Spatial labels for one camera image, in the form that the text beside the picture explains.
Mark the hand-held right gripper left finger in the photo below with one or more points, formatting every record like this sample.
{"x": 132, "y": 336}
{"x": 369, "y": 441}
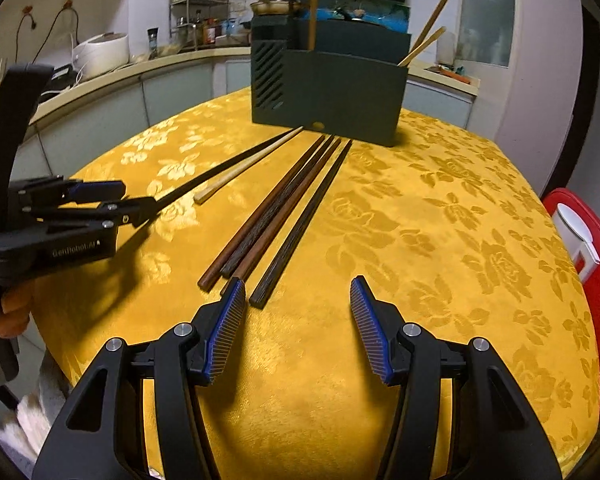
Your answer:
{"x": 227, "y": 325}

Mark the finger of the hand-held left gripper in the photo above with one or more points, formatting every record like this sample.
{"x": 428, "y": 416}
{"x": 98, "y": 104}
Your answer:
{"x": 100, "y": 191}
{"x": 137, "y": 210}

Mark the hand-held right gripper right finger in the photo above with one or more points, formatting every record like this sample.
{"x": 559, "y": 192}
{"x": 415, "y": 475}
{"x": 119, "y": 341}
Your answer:
{"x": 370, "y": 330}

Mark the black chopstick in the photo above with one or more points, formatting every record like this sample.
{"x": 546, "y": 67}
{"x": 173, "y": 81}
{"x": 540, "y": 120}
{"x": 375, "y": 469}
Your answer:
{"x": 220, "y": 172}

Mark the brown wooden chopstick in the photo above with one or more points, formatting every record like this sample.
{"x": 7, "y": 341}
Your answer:
{"x": 265, "y": 210}
{"x": 314, "y": 5}

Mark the dark wooden chopstick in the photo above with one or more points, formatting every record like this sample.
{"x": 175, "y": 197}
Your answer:
{"x": 305, "y": 220}
{"x": 280, "y": 203}
{"x": 290, "y": 208}

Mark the dark green utensil holder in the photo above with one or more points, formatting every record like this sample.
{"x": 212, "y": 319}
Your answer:
{"x": 340, "y": 95}

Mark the person's left hand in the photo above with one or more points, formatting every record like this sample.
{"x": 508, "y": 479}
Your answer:
{"x": 12, "y": 315}

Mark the yellow floral tablecloth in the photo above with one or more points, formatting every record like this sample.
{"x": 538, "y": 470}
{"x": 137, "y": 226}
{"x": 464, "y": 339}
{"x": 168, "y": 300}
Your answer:
{"x": 430, "y": 260}

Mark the black countertop appliance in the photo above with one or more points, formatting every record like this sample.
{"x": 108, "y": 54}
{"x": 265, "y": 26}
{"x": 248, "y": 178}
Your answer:
{"x": 60, "y": 77}

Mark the pale green lower cabinets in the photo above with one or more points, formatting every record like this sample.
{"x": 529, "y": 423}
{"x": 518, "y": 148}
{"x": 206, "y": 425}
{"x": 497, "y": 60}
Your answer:
{"x": 180, "y": 85}

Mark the white rice cooker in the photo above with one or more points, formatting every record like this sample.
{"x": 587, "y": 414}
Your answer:
{"x": 100, "y": 52}

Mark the beige kitchen countertop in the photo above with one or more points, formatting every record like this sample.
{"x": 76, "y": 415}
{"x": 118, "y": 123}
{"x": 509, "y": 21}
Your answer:
{"x": 155, "y": 62}

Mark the pepper grinder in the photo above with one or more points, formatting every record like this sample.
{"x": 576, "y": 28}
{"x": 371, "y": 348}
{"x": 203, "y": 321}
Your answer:
{"x": 153, "y": 42}

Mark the white fleece garment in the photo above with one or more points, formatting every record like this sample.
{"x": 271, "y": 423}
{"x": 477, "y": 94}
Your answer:
{"x": 32, "y": 415}

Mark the metal spice rack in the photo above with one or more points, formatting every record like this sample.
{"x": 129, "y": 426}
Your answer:
{"x": 195, "y": 15}

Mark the white electric kettle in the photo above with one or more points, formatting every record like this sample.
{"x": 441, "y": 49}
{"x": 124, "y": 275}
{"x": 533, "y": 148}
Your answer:
{"x": 572, "y": 225}

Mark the frying pan with lid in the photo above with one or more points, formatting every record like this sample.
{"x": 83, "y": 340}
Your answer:
{"x": 275, "y": 6}

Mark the orange green kitchen tool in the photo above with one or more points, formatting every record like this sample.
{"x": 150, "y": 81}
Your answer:
{"x": 455, "y": 73}

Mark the translucent plastic bottle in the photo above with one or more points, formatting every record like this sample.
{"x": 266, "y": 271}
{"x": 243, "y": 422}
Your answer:
{"x": 445, "y": 50}

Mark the frosted glass window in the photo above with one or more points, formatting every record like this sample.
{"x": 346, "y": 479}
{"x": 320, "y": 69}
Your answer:
{"x": 485, "y": 10}

